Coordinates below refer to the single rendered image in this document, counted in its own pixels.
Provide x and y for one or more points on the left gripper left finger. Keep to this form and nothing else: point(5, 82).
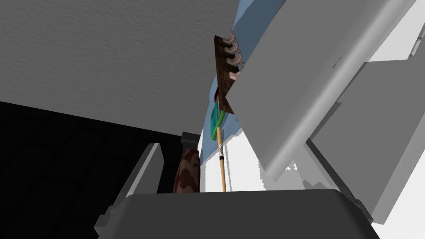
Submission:
point(146, 172)

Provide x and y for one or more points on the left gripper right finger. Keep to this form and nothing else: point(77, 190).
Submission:
point(327, 167)

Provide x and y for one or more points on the brown patterned vase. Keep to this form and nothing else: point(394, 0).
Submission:
point(188, 172)

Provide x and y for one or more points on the brown wooden coat rack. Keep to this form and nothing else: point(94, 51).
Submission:
point(225, 79)

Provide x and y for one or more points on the teal wall picture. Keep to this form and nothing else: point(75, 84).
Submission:
point(214, 121)

